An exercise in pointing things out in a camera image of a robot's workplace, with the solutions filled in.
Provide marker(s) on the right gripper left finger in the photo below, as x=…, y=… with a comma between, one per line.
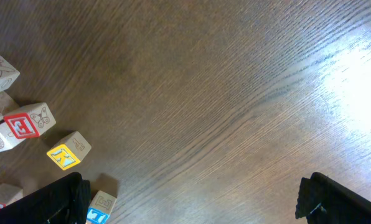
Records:
x=64, y=201

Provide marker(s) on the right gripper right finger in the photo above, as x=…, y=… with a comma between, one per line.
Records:
x=322, y=200

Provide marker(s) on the blue L block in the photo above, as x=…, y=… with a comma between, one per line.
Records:
x=100, y=208

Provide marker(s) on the yellow K block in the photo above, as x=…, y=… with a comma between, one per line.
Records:
x=69, y=151

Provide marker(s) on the red E block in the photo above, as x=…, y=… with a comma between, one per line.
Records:
x=30, y=121

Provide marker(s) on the blue edged tilted block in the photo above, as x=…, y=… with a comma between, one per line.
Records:
x=8, y=140

